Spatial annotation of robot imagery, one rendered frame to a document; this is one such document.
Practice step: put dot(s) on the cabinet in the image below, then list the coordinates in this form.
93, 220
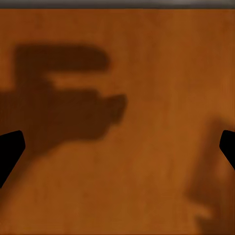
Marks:
122, 112

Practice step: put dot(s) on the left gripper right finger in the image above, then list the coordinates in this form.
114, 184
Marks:
227, 146

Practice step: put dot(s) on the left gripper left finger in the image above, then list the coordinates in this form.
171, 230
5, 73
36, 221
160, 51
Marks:
12, 145

